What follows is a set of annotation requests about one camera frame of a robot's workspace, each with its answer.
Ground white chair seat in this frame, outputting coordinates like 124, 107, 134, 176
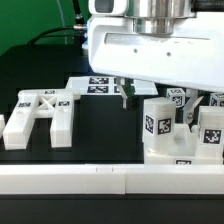
144, 124, 223, 165

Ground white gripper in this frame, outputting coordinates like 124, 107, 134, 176
88, 0, 224, 109

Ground white tagged cube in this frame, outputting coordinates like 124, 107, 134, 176
166, 88, 185, 108
210, 93, 224, 107

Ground marker sheet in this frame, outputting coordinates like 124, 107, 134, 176
66, 76, 158, 96

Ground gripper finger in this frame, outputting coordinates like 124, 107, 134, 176
183, 89, 203, 124

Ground white front rail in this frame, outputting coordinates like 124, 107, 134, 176
0, 165, 224, 194

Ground black cable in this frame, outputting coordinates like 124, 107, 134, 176
27, 0, 90, 46

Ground white tagged cube right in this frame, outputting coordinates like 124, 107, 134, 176
210, 93, 224, 107

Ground white chair back frame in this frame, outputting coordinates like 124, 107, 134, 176
3, 89, 81, 150

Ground white block left edge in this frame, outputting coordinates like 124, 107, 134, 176
0, 114, 5, 139

